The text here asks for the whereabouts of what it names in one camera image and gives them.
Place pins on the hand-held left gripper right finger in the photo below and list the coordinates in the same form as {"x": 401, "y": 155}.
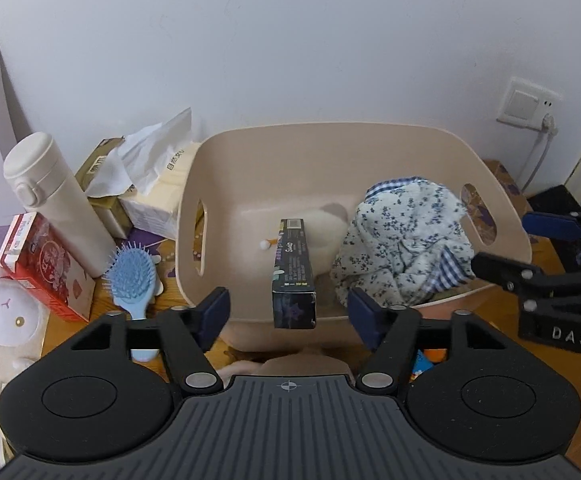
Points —
{"x": 363, "y": 310}

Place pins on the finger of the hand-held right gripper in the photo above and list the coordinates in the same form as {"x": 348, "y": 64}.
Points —
{"x": 553, "y": 225}
{"x": 505, "y": 272}

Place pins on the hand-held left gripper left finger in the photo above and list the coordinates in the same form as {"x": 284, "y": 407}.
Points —
{"x": 215, "y": 310}

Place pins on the dark long cardboard box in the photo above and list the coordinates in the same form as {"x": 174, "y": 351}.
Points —
{"x": 293, "y": 270}

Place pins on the beige plastic basket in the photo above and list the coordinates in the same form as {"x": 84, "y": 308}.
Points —
{"x": 250, "y": 170}

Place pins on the wooden desktop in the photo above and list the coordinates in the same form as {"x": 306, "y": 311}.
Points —
{"x": 545, "y": 252}

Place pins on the black object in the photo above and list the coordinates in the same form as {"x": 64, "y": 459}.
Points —
{"x": 555, "y": 200}

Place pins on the white folded cloth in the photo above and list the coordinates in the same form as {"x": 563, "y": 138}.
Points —
{"x": 328, "y": 240}

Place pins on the colourful snack packet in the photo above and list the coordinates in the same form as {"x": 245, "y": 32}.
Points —
{"x": 428, "y": 357}

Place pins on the small white ball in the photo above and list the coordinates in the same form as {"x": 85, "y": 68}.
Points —
{"x": 264, "y": 245}

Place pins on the blue floral cloth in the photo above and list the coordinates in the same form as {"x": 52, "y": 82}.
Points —
{"x": 400, "y": 230}

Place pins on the blue hairbrush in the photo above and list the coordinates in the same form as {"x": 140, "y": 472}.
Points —
{"x": 130, "y": 275}

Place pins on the white tissue pack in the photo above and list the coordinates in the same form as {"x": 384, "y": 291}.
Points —
{"x": 155, "y": 195}

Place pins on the brown tissue box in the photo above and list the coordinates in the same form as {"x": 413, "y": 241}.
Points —
{"x": 105, "y": 212}

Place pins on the red printed box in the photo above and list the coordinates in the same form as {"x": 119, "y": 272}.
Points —
{"x": 45, "y": 265}

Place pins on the white thermos bottle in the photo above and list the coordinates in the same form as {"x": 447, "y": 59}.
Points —
{"x": 60, "y": 200}

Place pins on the white plush toy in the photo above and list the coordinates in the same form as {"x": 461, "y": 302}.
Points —
{"x": 5, "y": 310}

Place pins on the white wall socket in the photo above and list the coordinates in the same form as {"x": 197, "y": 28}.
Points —
{"x": 520, "y": 102}

